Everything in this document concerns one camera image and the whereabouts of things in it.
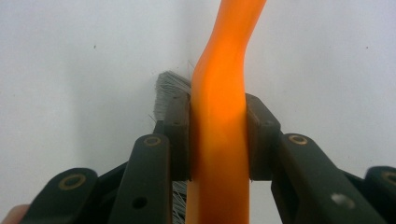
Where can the orange brush with gray bristles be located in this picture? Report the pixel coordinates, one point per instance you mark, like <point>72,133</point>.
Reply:
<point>218,124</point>

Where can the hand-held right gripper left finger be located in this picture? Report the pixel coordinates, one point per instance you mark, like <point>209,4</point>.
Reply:
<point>146,174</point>

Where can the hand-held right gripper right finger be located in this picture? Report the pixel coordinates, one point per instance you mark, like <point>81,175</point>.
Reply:
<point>305,174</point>

